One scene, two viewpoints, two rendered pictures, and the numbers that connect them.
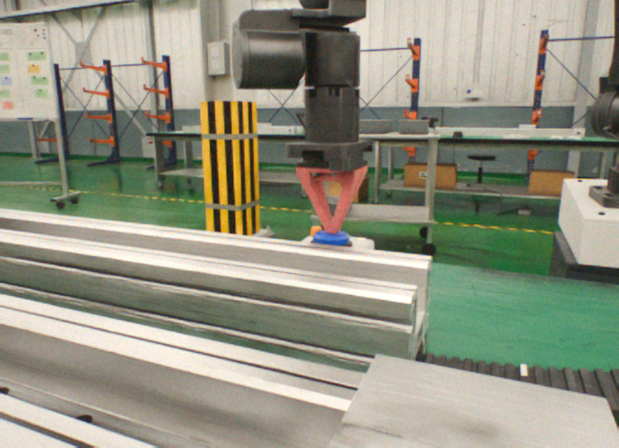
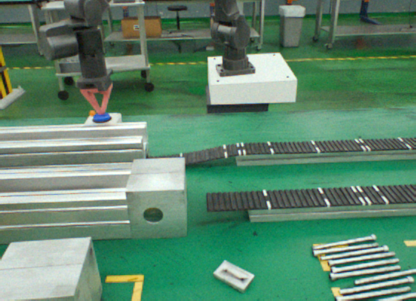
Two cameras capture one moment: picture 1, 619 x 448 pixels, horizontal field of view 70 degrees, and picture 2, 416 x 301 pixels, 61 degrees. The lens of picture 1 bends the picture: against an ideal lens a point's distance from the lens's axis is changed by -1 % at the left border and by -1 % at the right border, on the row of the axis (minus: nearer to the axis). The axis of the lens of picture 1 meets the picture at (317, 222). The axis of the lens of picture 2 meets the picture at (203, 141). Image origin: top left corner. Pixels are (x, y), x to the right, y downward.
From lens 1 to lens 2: 0.43 m
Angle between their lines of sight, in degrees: 26
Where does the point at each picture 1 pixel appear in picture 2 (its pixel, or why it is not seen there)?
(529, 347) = (185, 146)
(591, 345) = (206, 141)
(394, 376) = (139, 163)
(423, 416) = (146, 169)
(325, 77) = (88, 50)
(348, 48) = (96, 36)
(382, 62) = not seen: outside the picture
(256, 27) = (53, 34)
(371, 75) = not seen: outside the picture
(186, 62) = not seen: outside the picture
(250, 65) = (55, 53)
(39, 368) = (24, 189)
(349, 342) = (122, 158)
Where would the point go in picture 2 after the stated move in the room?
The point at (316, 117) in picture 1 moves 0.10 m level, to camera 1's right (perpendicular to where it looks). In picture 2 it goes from (87, 68) to (131, 62)
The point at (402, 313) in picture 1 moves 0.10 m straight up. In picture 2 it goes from (138, 146) to (133, 99)
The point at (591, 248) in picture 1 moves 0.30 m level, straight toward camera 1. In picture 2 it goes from (215, 96) to (199, 140)
